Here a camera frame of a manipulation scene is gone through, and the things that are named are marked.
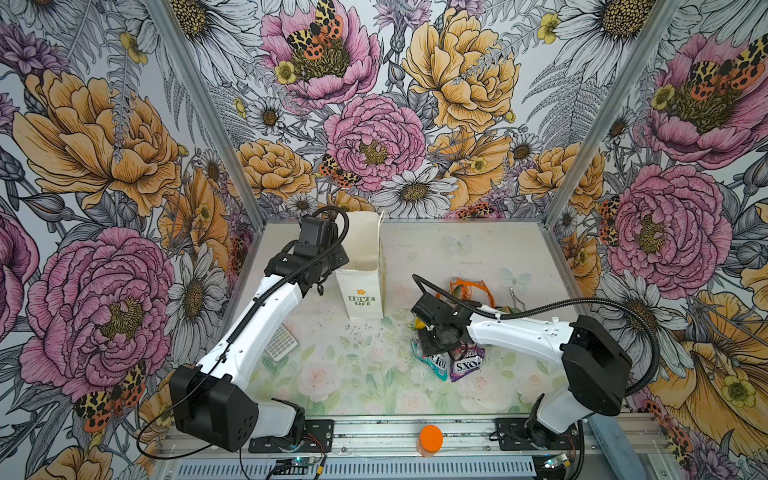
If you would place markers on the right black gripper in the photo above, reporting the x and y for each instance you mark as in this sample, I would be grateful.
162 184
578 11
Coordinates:
426 346

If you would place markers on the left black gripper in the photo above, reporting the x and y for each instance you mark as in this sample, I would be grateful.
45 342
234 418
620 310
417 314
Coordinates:
341 259

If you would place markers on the teal Fox's candy bag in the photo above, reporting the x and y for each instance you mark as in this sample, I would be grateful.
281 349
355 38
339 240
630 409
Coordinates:
439 364

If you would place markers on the purple Fox's candy bag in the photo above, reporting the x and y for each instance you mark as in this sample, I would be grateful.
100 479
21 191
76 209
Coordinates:
465 360

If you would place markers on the white paper bag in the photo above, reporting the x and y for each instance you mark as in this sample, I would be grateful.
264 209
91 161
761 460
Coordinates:
361 279

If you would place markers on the green snack packet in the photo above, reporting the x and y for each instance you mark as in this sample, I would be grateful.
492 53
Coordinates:
508 310

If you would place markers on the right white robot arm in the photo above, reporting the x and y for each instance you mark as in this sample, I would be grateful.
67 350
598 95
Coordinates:
596 367

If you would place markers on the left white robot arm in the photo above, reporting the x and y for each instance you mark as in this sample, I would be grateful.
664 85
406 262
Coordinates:
210 401

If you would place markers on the orange snack packet rear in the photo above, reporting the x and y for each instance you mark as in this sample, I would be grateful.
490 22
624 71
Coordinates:
468 290

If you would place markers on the white calculator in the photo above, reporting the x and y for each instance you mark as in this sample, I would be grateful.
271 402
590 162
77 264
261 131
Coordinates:
281 344

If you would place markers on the orange round button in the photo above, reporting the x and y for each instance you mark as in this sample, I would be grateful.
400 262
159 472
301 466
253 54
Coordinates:
430 440

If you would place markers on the right green circuit board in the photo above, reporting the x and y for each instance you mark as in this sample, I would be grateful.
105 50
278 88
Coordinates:
558 461

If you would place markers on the green circuit board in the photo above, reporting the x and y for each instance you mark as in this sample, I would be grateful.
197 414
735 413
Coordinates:
558 461
306 462

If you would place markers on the grey blue padded object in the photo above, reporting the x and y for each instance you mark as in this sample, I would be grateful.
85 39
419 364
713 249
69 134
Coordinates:
616 447

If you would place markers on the left green circuit board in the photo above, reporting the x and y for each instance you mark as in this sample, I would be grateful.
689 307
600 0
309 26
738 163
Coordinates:
306 462

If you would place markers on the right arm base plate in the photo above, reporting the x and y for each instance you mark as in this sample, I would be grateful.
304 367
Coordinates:
514 434

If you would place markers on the aluminium front rail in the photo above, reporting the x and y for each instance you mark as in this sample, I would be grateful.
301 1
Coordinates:
464 435

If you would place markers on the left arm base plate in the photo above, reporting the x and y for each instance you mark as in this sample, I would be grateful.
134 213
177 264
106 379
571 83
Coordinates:
316 436

